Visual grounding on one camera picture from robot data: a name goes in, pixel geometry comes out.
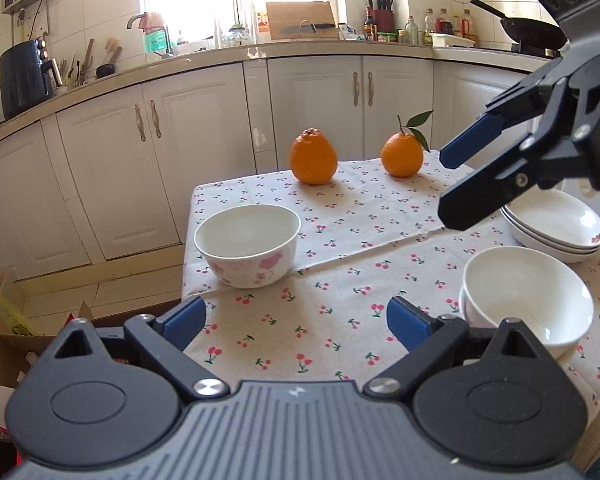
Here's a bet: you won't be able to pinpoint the black air fryer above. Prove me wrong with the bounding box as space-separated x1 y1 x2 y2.
0 39 57 120

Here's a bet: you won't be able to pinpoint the white rectangular tray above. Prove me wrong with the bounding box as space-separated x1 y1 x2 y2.
430 32 479 47

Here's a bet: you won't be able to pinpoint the black bowl with brush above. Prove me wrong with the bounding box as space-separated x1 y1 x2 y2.
96 37 124 80

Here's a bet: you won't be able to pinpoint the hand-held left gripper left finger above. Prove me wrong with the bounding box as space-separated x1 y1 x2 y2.
55 296 230 402

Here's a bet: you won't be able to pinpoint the wooden cutting board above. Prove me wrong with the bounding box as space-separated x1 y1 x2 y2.
266 1 340 41

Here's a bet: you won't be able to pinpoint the green dish soap bottle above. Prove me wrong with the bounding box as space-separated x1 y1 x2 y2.
146 30 169 56

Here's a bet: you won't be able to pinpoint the orange with green leaf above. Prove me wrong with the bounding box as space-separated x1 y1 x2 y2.
381 110 435 178

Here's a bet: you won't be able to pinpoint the black wok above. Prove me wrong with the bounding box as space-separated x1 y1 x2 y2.
470 0 569 52

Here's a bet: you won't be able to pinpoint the black kitchen knife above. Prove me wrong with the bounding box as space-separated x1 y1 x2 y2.
284 20 337 32

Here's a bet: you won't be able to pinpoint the chrome kitchen faucet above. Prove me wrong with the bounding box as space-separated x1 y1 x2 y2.
126 12 175 59

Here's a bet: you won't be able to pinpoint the white plate with fruit print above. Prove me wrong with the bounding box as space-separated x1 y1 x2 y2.
502 212 600 256
501 189 600 248
510 227 600 264

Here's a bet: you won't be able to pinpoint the white kitchen cabinets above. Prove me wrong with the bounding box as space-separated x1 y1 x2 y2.
0 54 556 283

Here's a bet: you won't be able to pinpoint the glass jars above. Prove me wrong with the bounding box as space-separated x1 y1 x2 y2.
215 24 252 49

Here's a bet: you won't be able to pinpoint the utensil holder with chopsticks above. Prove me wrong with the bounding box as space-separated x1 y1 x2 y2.
60 37 97 89

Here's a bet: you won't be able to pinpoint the cherry print tablecloth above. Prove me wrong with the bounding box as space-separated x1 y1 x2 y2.
181 149 600 413

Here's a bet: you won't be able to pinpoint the cardboard box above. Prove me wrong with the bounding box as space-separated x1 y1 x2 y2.
0 299 97 403

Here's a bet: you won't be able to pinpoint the amber oil bottle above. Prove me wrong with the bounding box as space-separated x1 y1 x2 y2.
460 8 479 44

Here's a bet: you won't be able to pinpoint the red knife block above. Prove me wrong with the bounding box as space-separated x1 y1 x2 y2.
367 0 397 34

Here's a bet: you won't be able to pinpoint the orange with knobby top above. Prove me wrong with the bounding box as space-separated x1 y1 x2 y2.
289 128 338 185

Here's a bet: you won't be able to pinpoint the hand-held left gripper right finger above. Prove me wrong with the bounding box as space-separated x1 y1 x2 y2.
362 296 551 395

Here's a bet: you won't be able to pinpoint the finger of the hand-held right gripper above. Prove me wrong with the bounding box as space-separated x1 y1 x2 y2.
440 59 582 169
437 131 577 232

